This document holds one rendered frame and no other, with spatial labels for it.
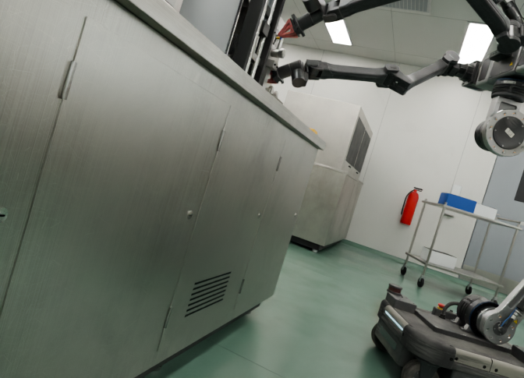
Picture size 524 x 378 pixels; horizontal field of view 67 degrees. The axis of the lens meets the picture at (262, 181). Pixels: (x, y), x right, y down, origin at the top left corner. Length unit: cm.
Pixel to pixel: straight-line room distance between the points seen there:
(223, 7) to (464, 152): 504
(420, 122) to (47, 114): 586
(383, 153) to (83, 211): 566
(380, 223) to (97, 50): 566
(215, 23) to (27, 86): 105
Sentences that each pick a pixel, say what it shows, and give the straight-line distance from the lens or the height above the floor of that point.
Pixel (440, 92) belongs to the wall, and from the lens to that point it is 637.
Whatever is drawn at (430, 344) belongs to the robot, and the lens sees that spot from 178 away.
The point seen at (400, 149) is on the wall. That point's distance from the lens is 618.
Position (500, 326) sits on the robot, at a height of 34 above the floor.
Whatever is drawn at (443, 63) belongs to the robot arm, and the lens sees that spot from 222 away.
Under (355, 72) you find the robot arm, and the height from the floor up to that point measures 122.
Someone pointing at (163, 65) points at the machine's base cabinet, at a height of 81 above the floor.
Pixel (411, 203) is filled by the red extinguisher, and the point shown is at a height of 85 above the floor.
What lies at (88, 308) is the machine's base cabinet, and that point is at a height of 34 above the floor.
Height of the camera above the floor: 68
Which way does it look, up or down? 1 degrees down
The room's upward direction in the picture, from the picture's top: 17 degrees clockwise
